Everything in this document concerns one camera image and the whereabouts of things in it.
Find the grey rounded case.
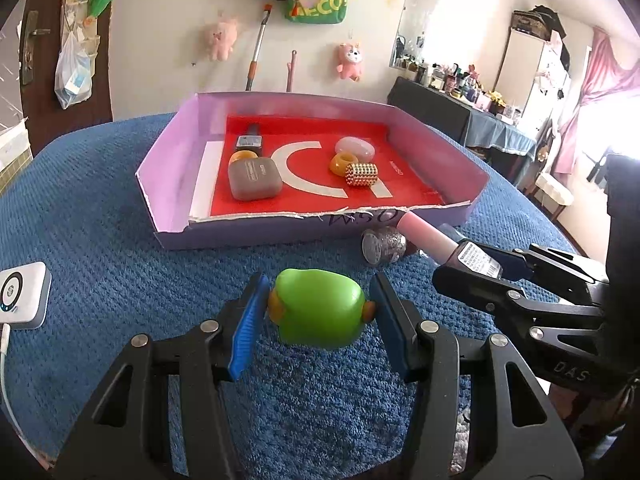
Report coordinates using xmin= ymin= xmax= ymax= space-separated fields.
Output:
xmin=228 ymin=157 xmax=283 ymax=202

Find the row of cosmetics bottles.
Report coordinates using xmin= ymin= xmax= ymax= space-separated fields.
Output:
xmin=395 ymin=57 xmax=526 ymax=121

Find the white power bank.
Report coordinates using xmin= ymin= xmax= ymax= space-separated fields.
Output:
xmin=0 ymin=261 xmax=52 ymax=331

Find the gold studded hair roller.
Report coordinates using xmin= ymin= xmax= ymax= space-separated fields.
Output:
xmin=345 ymin=162 xmax=379 ymax=188

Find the pink pig plush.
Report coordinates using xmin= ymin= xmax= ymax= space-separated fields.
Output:
xmin=204 ymin=17 xmax=240 ymax=62

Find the white stool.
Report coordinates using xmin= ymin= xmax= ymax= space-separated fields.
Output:
xmin=531 ymin=172 xmax=575 ymax=221

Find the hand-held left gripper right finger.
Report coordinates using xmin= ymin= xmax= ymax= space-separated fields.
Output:
xmin=369 ymin=272 xmax=586 ymax=480

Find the white cabinet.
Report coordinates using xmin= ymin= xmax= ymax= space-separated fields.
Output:
xmin=492 ymin=27 xmax=571 ymax=111

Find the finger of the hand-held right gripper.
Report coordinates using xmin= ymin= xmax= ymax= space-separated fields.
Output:
xmin=432 ymin=262 xmax=608 ymax=333
xmin=492 ymin=244 xmax=608 ymax=288

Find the pink nail polish bottle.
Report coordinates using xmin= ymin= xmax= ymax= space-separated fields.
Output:
xmin=396 ymin=211 xmax=503 ymax=278

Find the small amber ring jar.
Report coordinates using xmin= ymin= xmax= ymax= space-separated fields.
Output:
xmin=329 ymin=152 xmax=357 ymax=177

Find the pink curtain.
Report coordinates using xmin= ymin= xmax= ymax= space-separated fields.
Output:
xmin=550 ymin=27 xmax=640 ymax=176

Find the white cable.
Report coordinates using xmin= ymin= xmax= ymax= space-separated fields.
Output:
xmin=0 ymin=324 xmax=33 ymax=443

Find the black nail polish bottle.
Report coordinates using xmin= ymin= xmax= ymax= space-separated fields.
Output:
xmin=235 ymin=122 xmax=264 ymax=153

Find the clear plastic bag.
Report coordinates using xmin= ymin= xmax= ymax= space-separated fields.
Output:
xmin=54 ymin=35 xmax=95 ymax=110

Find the clear hanging organizer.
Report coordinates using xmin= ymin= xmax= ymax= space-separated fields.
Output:
xmin=59 ymin=0 xmax=108 ymax=56

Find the grid patterned panel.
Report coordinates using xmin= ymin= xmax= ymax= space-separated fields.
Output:
xmin=0 ymin=135 xmax=33 ymax=196

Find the pink oval case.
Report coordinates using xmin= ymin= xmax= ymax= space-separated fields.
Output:
xmin=334 ymin=136 xmax=376 ymax=162

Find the green rubber duck toy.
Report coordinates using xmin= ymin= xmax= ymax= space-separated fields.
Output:
xmin=267 ymin=267 xmax=378 ymax=351

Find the wall mirror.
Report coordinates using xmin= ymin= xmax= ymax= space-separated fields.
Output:
xmin=389 ymin=0 xmax=443 ymax=68

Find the pink cardboard box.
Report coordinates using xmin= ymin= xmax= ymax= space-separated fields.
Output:
xmin=136 ymin=91 xmax=491 ymax=251

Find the pink fox plush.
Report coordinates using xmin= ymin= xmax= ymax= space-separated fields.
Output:
xmin=336 ymin=42 xmax=365 ymax=82

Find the person's right forearm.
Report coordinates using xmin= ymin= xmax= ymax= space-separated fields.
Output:
xmin=547 ymin=382 xmax=636 ymax=461

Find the red paper bag white print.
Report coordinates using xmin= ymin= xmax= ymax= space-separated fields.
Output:
xmin=210 ymin=116 xmax=446 ymax=217

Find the black garment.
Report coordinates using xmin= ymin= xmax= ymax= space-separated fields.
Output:
xmin=532 ymin=5 xmax=573 ymax=73

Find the table with dark cloth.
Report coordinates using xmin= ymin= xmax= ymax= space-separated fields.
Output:
xmin=387 ymin=76 xmax=538 ymax=156

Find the dark red glitter jar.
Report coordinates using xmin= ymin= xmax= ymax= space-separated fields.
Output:
xmin=361 ymin=226 xmax=421 ymax=266

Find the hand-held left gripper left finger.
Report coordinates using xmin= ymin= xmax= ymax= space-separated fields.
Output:
xmin=52 ymin=272 xmax=273 ymax=480

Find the dark patterned case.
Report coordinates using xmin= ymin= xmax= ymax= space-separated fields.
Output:
xmin=511 ymin=10 xmax=553 ymax=38

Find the brown door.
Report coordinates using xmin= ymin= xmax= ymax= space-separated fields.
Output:
xmin=20 ymin=0 xmax=123 ymax=156

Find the metal mop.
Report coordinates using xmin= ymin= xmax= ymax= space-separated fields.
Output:
xmin=244 ymin=4 xmax=273 ymax=92

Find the metal door handle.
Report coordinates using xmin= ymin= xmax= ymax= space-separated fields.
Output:
xmin=21 ymin=10 xmax=52 ymax=86

